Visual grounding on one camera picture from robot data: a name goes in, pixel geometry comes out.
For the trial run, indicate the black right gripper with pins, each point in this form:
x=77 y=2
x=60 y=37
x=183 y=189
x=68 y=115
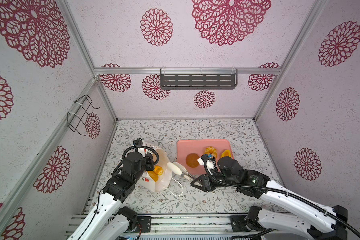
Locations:
x=206 y=183

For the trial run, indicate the oval yellow bread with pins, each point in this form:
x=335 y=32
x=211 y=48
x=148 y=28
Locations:
x=226 y=153

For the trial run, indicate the white floral paper bag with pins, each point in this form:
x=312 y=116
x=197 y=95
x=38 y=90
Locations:
x=165 y=182

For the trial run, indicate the striped round bun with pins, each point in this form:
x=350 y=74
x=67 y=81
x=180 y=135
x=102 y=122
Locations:
x=211 y=151

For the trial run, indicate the round brown bread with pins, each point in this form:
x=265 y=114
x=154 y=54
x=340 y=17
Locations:
x=192 y=160

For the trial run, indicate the steel tongs with white tips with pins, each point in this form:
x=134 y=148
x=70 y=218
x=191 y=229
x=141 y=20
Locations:
x=180 y=170

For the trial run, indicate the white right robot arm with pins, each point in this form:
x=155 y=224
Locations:
x=303 y=218

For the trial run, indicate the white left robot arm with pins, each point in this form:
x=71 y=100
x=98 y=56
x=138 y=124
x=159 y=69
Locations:
x=110 y=217

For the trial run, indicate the pink plastic tray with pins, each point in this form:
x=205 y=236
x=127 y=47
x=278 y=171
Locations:
x=198 y=147

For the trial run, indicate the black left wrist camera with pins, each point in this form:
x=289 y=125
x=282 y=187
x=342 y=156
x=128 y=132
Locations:
x=133 y=162

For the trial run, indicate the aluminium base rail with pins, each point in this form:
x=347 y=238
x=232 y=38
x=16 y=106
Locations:
x=192 y=211

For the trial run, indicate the black wire wall rack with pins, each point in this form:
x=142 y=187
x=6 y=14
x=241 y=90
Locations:
x=83 y=122

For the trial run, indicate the dark grey wall shelf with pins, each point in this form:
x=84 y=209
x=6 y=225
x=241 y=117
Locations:
x=198 y=81

